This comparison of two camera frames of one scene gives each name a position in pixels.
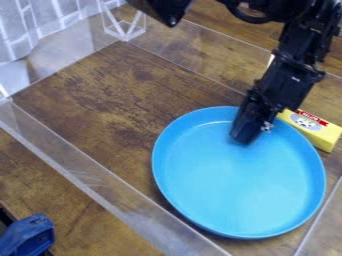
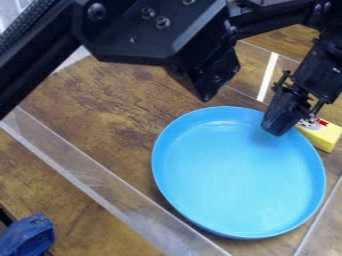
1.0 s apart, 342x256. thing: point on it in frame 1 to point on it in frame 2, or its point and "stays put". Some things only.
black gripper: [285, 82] to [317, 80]
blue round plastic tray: [256, 190] stays put
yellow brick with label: [323, 132] stays put
